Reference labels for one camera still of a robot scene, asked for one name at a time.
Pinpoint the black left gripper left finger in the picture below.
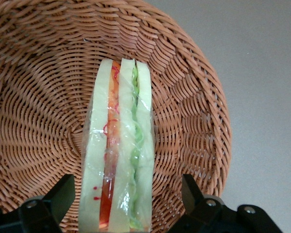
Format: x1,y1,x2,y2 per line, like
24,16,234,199
0,174,76,233

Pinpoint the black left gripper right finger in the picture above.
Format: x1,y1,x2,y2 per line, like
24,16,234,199
181,174,240,233

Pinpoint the plastic-wrapped triangle sandwich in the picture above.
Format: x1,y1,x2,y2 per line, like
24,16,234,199
78,58,156,233

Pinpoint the round brown wicker basket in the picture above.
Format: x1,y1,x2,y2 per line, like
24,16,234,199
0,0,233,233

